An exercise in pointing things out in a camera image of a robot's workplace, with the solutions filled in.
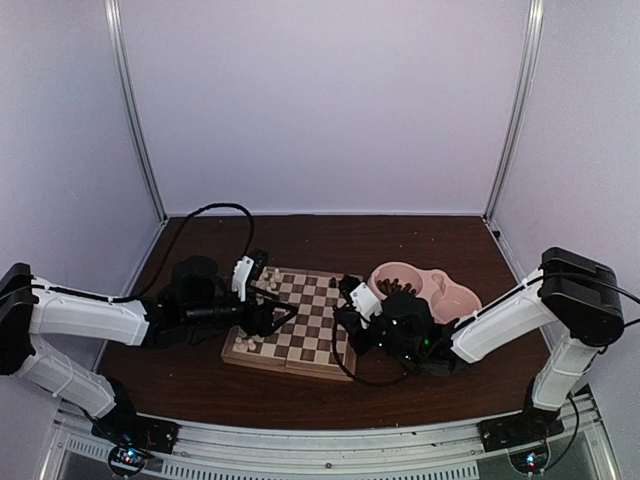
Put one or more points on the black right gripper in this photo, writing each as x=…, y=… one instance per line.
x=351, y=323

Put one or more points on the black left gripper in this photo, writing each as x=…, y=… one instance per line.
x=265, y=310

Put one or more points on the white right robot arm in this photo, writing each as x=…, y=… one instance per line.
x=568, y=289

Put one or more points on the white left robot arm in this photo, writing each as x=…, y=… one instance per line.
x=32, y=308

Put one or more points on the white chess pieces row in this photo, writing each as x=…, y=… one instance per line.
x=243, y=342

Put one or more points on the wooden chess board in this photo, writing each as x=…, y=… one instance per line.
x=306, y=345

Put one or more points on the pink plastic double bowl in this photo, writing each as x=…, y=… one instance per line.
x=446, y=299

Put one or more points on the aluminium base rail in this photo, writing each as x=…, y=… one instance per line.
x=451, y=450

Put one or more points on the aluminium frame post left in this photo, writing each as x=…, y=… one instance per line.
x=118, y=43

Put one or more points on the aluminium frame post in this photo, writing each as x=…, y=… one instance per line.
x=118, y=43
x=528, y=62

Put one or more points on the aluminium frame post right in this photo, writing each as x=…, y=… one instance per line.
x=528, y=62

